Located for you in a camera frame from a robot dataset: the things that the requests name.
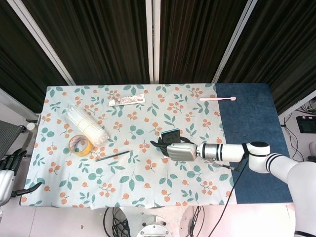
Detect pink toothbrush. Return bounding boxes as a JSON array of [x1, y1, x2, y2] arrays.
[[198, 96, 237, 102]]

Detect grey ribbed radiator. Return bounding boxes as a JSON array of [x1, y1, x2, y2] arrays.
[[0, 120, 27, 159]]

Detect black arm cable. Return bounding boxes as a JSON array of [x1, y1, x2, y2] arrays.
[[204, 147, 250, 206]]

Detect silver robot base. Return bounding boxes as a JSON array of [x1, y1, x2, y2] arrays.
[[135, 214, 174, 237]]

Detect yellow packing tape roll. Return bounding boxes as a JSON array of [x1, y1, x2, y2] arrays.
[[68, 134, 93, 157]]

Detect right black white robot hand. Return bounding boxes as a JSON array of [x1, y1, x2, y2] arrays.
[[150, 135, 198, 162]]

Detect black cable bundle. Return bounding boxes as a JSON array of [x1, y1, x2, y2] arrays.
[[103, 207, 132, 237], [189, 205, 206, 237]]

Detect black floor cables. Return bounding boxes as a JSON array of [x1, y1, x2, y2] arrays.
[[281, 101, 314, 162]]

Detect floral orange berry tablecloth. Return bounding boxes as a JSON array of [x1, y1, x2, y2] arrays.
[[19, 83, 239, 208]]

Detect dark green pencil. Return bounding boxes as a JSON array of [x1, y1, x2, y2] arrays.
[[95, 150, 131, 162]]

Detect blue felt table mat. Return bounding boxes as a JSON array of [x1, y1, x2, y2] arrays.
[[215, 82, 294, 205]]

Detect black smartphone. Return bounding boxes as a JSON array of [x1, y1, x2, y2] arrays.
[[160, 128, 183, 144]]

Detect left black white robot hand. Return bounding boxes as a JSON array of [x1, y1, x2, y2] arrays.
[[0, 149, 43, 206]]

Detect floral toothpaste tube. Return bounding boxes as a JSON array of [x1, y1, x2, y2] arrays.
[[108, 93, 146, 107]]

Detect black box with screen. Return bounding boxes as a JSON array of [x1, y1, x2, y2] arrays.
[[296, 115, 316, 133]]

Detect black pleated curtain panel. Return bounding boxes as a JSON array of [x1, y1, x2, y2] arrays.
[[0, 0, 70, 113], [218, 0, 316, 116], [159, 0, 250, 84], [21, 0, 151, 85]]

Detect clear plastic straw bundle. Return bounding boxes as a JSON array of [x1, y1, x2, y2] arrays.
[[64, 103, 110, 147]]

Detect white partition frame post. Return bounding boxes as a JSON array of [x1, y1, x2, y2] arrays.
[[211, 0, 259, 84], [6, 0, 76, 86], [145, 0, 161, 84]]

